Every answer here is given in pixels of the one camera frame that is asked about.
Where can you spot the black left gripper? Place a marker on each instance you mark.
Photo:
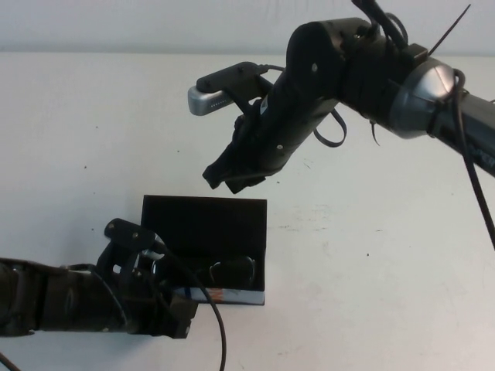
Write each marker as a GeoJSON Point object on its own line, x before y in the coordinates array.
{"type": "Point", "coordinates": [143, 309]}

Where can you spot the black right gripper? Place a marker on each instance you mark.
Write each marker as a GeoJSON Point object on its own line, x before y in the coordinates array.
{"type": "Point", "coordinates": [278, 131]}

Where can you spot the black glasses case printed side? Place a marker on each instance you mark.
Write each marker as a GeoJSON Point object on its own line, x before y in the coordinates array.
{"type": "Point", "coordinates": [201, 224]}

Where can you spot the black framed glasses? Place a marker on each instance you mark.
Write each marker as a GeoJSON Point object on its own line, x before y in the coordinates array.
{"type": "Point", "coordinates": [232, 272]}

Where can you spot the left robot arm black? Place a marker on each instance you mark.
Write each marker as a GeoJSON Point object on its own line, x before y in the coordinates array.
{"type": "Point", "coordinates": [46, 297]}

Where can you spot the short dangling black zip tie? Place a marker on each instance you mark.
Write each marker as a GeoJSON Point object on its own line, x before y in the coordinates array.
{"type": "Point", "coordinates": [374, 133]}

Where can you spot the long black zip tie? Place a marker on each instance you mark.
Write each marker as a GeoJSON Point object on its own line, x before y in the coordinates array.
{"type": "Point", "coordinates": [450, 29]}

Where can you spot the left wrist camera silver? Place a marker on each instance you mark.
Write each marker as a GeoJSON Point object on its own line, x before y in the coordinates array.
{"type": "Point", "coordinates": [152, 254]}

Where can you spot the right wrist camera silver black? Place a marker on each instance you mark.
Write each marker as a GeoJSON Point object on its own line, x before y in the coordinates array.
{"type": "Point", "coordinates": [209, 102]}

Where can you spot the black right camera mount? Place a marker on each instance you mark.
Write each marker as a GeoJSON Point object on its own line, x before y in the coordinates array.
{"type": "Point", "coordinates": [255, 87]}

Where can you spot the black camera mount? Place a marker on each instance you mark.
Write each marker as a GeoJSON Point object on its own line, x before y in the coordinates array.
{"type": "Point", "coordinates": [127, 232]}
{"type": "Point", "coordinates": [255, 87]}

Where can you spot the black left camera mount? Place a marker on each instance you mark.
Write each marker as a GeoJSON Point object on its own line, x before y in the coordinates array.
{"type": "Point", "coordinates": [127, 232]}

